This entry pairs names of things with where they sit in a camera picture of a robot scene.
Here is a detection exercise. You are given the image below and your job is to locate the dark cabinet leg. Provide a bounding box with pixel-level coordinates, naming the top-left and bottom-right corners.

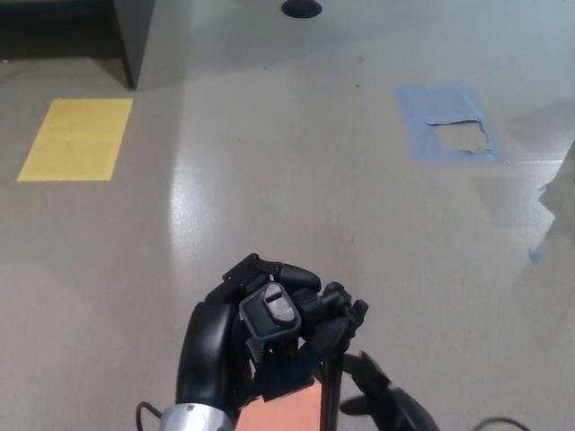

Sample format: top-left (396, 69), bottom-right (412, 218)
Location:
top-left (111, 0), bottom-right (156, 90)

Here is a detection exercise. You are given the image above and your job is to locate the yellow rectangular floor marker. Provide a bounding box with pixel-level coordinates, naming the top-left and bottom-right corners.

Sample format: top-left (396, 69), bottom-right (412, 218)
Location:
top-left (16, 98), bottom-right (135, 182)

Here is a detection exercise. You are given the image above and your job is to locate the black round floor cover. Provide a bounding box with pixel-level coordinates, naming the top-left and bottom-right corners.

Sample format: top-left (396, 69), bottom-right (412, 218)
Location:
top-left (281, 0), bottom-right (323, 20)

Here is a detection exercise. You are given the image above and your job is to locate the torn blue floor marker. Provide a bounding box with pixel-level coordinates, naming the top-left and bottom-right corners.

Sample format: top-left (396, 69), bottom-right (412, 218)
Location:
top-left (394, 84), bottom-right (508, 165)

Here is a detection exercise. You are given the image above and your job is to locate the black phone stand tripod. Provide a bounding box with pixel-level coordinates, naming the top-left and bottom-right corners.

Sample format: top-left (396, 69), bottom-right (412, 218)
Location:
top-left (238, 281), bottom-right (370, 431)

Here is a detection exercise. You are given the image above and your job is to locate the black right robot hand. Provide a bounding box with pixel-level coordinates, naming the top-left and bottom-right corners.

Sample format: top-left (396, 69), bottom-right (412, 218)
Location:
top-left (340, 350), bottom-right (439, 431)

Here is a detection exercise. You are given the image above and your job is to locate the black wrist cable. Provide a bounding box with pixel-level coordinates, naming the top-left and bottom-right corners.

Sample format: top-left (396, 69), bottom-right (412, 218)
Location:
top-left (136, 401), bottom-right (165, 431)
top-left (475, 417), bottom-right (525, 431)

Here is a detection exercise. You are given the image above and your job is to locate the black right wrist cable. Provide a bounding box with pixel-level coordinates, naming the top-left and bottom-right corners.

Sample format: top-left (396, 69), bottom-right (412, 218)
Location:
top-left (475, 417), bottom-right (525, 431)

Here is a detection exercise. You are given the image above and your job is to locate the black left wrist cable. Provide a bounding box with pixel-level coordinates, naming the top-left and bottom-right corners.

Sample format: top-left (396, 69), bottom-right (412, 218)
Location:
top-left (136, 401), bottom-right (165, 431)

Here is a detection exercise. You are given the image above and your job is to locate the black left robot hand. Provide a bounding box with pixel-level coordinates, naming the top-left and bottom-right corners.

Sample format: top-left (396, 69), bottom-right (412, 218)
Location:
top-left (176, 253), bottom-right (323, 412)

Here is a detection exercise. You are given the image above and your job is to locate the orange rectangular floor marker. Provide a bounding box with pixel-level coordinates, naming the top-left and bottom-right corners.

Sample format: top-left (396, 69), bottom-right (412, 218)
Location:
top-left (237, 381), bottom-right (323, 431)

